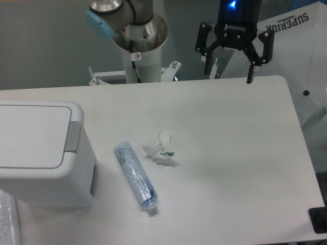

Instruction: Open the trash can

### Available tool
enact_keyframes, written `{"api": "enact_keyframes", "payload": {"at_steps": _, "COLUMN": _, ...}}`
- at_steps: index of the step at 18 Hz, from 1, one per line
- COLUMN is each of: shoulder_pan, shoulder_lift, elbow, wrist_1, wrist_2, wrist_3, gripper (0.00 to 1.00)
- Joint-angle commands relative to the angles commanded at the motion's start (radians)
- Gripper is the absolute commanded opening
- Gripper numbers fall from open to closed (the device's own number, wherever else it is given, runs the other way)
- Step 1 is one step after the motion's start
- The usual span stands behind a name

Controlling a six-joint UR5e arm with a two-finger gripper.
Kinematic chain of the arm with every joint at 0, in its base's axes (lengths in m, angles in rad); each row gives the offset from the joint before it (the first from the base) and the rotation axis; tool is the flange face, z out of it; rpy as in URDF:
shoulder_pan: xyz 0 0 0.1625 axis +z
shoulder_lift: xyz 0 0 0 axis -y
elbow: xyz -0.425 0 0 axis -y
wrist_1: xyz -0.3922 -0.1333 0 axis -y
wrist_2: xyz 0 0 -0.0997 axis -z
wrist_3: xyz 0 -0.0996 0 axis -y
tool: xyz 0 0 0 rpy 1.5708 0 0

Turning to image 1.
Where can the white trash can lid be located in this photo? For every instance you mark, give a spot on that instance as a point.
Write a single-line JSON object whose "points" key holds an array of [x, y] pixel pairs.
{"points": [[33, 136]]}

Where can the white textured sheet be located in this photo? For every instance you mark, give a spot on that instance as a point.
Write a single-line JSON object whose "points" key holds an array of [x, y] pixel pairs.
{"points": [[10, 227]]}

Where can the white umbrella with lettering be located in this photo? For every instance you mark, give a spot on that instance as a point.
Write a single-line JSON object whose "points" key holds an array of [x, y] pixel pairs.
{"points": [[299, 55]]}

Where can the white metal mounting frame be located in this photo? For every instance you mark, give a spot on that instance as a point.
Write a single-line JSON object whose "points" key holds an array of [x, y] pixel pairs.
{"points": [[168, 74]]}

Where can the clear plastic water bottle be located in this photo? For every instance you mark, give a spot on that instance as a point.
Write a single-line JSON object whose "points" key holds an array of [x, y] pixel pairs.
{"points": [[136, 176]]}

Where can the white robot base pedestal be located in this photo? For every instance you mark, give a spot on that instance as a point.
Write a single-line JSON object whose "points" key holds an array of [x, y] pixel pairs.
{"points": [[148, 64]]}

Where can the black device at table edge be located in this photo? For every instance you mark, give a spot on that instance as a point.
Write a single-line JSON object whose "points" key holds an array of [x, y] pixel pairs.
{"points": [[318, 219]]}

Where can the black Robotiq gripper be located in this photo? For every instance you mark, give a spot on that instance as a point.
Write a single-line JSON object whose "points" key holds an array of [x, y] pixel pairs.
{"points": [[236, 24]]}

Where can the crumpled white paper tissue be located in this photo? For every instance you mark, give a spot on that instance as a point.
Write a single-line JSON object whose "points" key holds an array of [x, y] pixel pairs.
{"points": [[159, 148]]}

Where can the white trash can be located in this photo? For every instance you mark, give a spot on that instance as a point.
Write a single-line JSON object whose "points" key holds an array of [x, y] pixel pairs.
{"points": [[72, 183]]}

